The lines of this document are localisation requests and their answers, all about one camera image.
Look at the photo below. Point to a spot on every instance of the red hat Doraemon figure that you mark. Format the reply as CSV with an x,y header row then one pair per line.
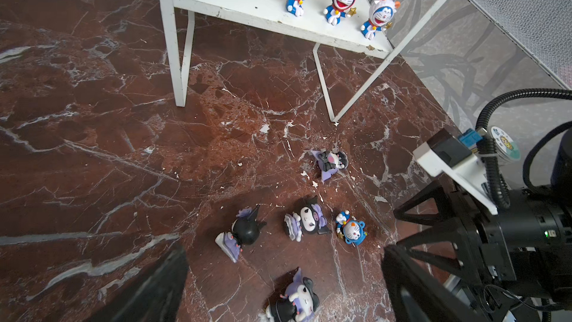
x,y
338,10

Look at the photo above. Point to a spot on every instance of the black Kuromi figure lying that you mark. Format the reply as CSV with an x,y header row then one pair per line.
x,y
245,230

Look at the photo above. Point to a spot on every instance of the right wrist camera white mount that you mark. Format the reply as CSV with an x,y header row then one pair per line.
x,y
444,153

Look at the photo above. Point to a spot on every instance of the white hooded Doraemon figure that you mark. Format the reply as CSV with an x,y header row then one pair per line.
x,y
380,18

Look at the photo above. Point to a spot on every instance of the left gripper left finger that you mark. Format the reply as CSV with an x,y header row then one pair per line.
x,y
155,295

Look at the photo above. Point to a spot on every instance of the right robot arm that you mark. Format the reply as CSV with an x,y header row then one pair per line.
x,y
535,221

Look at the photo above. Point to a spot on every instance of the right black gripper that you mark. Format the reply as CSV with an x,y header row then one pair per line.
x,y
482,252

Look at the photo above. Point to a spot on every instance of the purple striped Kuromi figure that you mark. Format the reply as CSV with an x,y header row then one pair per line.
x,y
299,302

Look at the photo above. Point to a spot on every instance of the white wire mesh basket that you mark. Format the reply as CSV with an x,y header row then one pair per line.
x,y
541,28

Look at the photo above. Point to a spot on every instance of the blue cup toy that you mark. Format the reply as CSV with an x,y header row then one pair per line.
x,y
349,229

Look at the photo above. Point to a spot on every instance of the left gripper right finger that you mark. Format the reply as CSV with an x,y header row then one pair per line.
x,y
415,295

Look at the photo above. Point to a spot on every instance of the round tape roll cartoon label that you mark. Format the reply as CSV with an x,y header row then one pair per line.
x,y
507,149

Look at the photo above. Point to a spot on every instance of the purple bat Kuromi figure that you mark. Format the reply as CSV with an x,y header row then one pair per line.
x,y
308,220

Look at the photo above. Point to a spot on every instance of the purple dress Kuromi figure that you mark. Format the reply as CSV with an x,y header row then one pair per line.
x,y
330,162

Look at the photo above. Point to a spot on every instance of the white two-tier metal shelf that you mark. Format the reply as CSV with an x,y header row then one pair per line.
x,y
178,19

